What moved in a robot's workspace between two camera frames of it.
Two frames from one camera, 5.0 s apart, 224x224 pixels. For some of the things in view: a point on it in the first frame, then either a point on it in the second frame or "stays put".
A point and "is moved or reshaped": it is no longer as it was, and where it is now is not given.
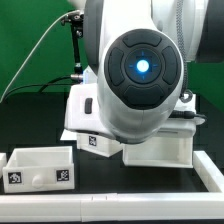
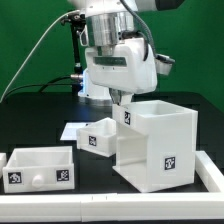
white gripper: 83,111 → 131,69
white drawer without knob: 98,144 stays put
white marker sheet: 68,135 stays put
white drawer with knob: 39,168 stays put
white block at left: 3,159 stays put
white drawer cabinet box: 160,152 is moved or reshaped
